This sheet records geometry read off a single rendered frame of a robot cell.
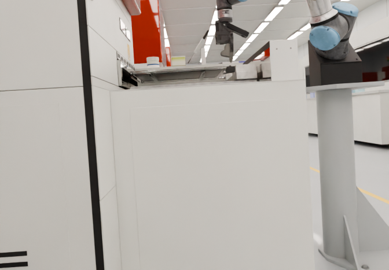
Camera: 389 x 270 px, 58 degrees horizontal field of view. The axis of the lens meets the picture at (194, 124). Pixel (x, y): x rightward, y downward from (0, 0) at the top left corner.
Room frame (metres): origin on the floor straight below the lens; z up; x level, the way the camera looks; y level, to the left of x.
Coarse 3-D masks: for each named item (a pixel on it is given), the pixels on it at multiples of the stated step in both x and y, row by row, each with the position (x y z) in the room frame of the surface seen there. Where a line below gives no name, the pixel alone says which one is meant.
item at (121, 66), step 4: (120, 60) 1.29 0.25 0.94; (120, 64) 1.28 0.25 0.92; (124, 64) 1.37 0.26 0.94; (120, 68) 1.28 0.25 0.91; (124, 68) 1.37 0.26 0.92; (128, 68) 1.45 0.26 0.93; (120, 72) 1.28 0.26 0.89; (128, 72) 1.48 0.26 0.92; (120, 76) 1.28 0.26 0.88; (120, 80) 1.28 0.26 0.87; (124, 80) 1.35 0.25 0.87; (120, 84) 1.28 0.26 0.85; (124, 84) 1.34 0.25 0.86; (128, 84) 1.43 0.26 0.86; (132, 84) 1.54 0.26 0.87; (136, 84) 1.72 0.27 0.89; (128, 88) 1.44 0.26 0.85
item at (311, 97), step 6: (306, 60) 8.94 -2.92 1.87; (306, 66) 8.95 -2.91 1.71; (306, 72) 8.98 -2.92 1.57; (306, 78) 9.00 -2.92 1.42; (306, 84) 9.03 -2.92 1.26; (306, 96) 8.75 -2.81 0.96; (312, 96) 8.22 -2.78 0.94; (306, 102) 8.46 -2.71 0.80; (312, 102) 8.07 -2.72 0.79; (312, 108) 8.09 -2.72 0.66; (312, 114) 8.11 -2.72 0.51; (312, 120) 8.13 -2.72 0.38; (312, 126) 8.15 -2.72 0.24; (312, 132) 8.17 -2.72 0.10
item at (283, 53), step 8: (272, 40) 1.19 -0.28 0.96; (280, 40) 1.19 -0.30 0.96; (288, 40) 1.19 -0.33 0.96; (296, 40) 1.19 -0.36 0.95; (272, 48) 1.19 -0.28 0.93; (280, 48) 1.19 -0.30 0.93; (288, 48) 1.19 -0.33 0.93; (296, 48) 1.19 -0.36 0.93; (272, 56) 1.19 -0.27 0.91; (280, 56) 1.19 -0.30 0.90; (288, 56) 1.19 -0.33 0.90; (296, 56) 1.19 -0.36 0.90; (272, 64) 1.19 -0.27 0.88; (280, 64) 1.19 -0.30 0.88; (288, 64) 1.19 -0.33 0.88; (296, 64) 1.19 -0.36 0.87; (272, 72) 1.19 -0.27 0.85; (280, 72) 1.19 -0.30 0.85; (288, 72) 1.19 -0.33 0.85; (296, 72) 1.19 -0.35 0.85; (272, 80) 1.19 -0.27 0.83
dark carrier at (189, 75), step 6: (180, 72) 1.39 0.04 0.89; (186, 72) 1.41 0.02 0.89; (192, 72) 1.42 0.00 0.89; (198, 72) 1.43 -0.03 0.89; (210, 72) 1.46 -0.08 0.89; (216, 72) 1.47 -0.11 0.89; (138, 78) 1.51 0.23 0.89; (144, 78) 1.53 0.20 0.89; (150, 78) 1.54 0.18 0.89; (162, 78) 1.57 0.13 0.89; (168, 78) 1.59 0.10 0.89; (174, 78) 1.61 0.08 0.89; (180, 78) 1.62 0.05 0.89; (186, 78) 1.64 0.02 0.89; (192, 78) 1.66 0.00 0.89; (198, 78) 1.67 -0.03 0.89; (204, 78) 1.69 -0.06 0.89
